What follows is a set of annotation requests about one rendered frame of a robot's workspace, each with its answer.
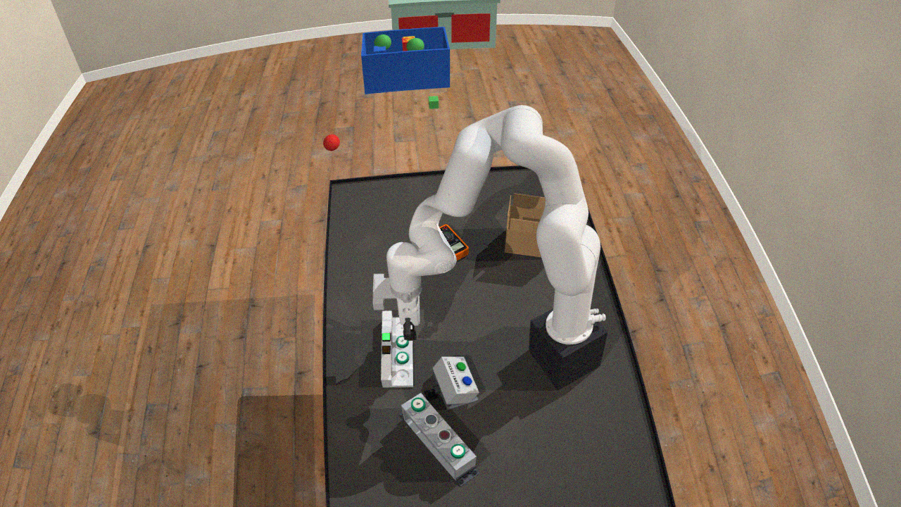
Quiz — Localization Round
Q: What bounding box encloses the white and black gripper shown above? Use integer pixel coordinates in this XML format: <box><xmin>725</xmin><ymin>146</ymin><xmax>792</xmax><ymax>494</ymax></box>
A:
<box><xmin>397</xmin><ymin>292</ymin><xmax>421</xmax><ymax>341</ymax></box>

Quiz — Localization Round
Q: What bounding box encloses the brown cardboard box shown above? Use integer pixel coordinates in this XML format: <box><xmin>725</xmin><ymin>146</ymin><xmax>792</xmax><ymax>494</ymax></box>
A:
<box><xmin>505</xmin><ymin>194</ymin><xmax>546</xmax><ymax>257</ymax></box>

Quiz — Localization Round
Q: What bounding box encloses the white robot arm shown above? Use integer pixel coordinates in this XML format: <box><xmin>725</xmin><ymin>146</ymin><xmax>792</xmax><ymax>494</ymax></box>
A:
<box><xmin>373</xmin><ymin>105</ymin><xmax>606</xmax><ymax>344</ymax></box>

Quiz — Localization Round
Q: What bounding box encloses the orange digital multimeter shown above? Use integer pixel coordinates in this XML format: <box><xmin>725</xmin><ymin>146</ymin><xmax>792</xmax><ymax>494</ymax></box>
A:
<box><xmin>439</xmin><ymin>225</ymin><xmax>469</xmax><ymax>261</ymax></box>

